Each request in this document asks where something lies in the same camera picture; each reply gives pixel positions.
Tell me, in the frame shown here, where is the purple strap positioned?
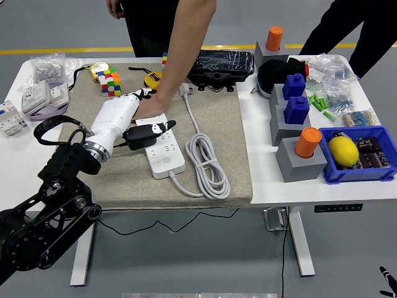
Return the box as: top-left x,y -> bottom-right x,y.
26,79 -> 71,122

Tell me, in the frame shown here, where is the clear bag of metal nuts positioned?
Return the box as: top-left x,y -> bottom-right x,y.
18,52 -> 66,93

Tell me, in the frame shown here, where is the yellow round tape measure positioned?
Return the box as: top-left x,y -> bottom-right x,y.
68,61 -> 110,93

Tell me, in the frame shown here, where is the blue plastic bin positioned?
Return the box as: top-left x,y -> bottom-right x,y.
318,125 -> 397,186

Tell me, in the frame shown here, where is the white wall socket panel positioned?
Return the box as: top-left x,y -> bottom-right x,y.
20,81 -> 51,114

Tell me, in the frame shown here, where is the silver metal bracket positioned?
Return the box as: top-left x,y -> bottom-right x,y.
262,206 -> 289,232

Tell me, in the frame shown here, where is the clear bag of blue resistors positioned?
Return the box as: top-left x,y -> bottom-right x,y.
321,85 -> 356,114
305,53 -> 360,86

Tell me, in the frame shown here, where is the person's right hand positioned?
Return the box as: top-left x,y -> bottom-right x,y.
105,0 -> 127,20

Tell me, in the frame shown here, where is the white circuit breaker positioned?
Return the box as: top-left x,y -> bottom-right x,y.
0,101 -> 29,137

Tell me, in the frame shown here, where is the person's left hand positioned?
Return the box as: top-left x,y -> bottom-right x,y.
136,89 -> 170,120

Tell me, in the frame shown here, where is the thin black plug cord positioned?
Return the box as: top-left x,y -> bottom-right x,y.
99,141 -> 241,236

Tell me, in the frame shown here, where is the white wall switch panel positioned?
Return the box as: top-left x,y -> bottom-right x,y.
46,82 -> 71,108

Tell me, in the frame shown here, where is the grey-brown mat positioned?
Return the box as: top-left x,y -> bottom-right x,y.
58,63 -> 254,210

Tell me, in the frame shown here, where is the white power strip cord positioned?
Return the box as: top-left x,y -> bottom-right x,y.
169,82 -> 232,201

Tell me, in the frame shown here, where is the person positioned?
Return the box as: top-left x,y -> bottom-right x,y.
299,0 -> 397,80
122,0 -> 181,58

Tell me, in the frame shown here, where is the grey block with square hole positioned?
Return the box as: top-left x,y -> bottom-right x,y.
269,83 -> 308,109
269,104 -> 312,147

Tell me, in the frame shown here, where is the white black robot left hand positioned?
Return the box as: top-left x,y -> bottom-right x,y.
89,88 -> 177,153

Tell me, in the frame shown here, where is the blue square peg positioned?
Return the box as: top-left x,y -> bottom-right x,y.
283,96 -> 310,125
281,73 -> 307,101

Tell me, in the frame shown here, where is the black plug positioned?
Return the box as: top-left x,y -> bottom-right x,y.
123,125 -> 159,151

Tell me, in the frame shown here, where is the white table leg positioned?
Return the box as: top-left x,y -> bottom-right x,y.
69,217 -> 96,287
288,205 -> 316,278

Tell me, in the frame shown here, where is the yellow square tape measure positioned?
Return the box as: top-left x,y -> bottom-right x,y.
128,66 -> 164,91

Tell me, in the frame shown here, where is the clear plastic bag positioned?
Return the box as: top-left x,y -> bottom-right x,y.
61,57 -> 84,83

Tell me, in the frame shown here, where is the hanging black cable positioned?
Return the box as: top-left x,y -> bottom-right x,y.
280,206 -> 291,298

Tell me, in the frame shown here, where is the black table control panel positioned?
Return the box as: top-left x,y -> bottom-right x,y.
313,203 -> 364,214

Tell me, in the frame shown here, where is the black plastic-wrapped case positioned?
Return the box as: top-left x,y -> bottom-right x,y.
185,49 -> 256,93

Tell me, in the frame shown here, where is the dark brown capacitor heap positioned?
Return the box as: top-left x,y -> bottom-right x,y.
339,136 -> 392,171

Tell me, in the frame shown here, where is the grey block with round hole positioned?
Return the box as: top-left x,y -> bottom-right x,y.
254,39 -> 291,71
275,136 -> 328,183

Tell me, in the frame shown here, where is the taped resistor strip bundle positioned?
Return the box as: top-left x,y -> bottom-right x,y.
341,108 -> 379,127

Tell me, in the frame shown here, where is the orange cylinder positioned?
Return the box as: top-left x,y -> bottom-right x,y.
265,25 -> 285,52
293,127 -> 323,159

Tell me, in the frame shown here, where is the yellow lemon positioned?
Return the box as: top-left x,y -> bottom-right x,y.
328,136 -> 360,167

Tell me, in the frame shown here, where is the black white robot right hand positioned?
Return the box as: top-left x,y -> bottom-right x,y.
378,266 -> 397,298

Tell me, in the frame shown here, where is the white power strip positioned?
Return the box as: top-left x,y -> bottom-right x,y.
135,113 -> 186,180

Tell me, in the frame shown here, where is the black cloth cap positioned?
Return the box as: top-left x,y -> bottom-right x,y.
257,56 -> 308,99

